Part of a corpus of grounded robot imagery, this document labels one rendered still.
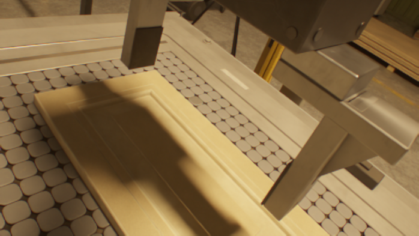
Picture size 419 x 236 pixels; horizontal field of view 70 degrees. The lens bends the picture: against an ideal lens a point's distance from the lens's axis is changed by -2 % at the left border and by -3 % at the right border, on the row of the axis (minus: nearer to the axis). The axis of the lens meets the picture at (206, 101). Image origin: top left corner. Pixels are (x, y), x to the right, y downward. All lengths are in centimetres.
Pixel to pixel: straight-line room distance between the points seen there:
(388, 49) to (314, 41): 458
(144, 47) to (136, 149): 16
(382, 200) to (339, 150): 42
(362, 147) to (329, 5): 13
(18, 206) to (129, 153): 17
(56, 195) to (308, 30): 38
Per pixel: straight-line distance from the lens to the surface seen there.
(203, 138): 56
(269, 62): 136
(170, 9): 123
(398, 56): 481
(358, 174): 72
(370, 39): 490
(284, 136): 70
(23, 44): 77
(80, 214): 46
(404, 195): 84
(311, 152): 31
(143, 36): 48
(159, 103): 62
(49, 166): 50
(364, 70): 29
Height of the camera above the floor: 126
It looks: 34 degrees down
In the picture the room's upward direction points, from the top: 21 degrees clockwise
